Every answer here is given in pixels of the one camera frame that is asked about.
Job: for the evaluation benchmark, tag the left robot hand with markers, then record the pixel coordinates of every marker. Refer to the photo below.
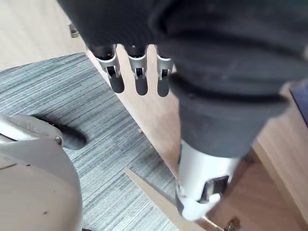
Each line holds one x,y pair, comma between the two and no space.
216,60

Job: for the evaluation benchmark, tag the light wooden cabinet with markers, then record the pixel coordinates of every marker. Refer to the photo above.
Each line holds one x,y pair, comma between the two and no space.
149,115

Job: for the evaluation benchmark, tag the dark blue folder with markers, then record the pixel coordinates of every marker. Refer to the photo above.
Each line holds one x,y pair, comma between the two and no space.
300,103

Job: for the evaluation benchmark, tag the metal cabinet hinge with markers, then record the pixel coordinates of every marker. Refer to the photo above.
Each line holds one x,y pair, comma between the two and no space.
73,30

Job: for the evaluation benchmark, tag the wooden cabinet door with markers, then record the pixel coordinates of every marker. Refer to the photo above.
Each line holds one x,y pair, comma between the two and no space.
154,195

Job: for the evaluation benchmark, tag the silver robot leg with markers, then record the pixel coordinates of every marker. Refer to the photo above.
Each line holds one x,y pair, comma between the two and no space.
36,183

